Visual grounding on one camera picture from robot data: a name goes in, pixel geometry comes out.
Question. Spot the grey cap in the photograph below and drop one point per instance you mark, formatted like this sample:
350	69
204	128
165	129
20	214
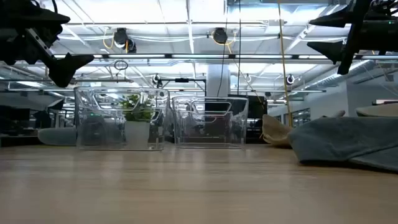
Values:
342	137

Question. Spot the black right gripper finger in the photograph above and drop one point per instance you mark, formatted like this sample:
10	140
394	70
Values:
331	49
337	19

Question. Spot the silver ventilation duct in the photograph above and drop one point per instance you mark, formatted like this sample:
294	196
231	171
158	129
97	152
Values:
351	72

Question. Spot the green plant in white pot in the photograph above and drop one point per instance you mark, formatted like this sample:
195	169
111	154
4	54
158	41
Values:
136	133

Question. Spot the long ceiling light strip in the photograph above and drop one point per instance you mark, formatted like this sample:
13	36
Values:
140	56

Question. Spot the black aluminium frame rail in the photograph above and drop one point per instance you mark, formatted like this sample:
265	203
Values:
18	141

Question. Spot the clear plastic bin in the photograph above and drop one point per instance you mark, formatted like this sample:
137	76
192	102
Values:
93	137
211	137

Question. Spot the small black ceiling reel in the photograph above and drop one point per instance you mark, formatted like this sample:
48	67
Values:
290	79
156	79

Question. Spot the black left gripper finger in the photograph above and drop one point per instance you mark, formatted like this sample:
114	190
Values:
68	70
25	14

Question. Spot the black desk monitor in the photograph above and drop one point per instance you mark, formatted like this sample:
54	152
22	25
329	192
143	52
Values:
15	113

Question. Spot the grey rounded object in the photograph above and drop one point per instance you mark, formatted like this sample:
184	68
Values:
57	137

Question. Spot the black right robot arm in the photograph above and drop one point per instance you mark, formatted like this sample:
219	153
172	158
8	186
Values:
391	34

